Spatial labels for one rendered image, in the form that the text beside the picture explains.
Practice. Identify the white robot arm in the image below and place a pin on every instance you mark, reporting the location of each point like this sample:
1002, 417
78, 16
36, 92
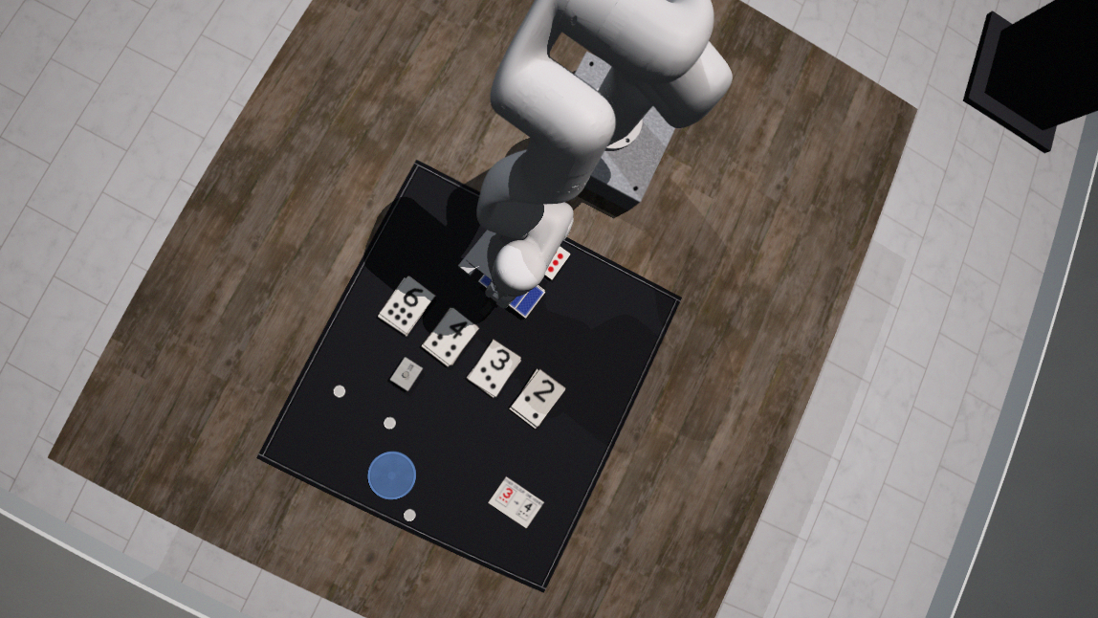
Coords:
571, 124

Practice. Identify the blue round disc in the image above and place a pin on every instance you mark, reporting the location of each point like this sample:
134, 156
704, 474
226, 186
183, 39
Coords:
391, 475

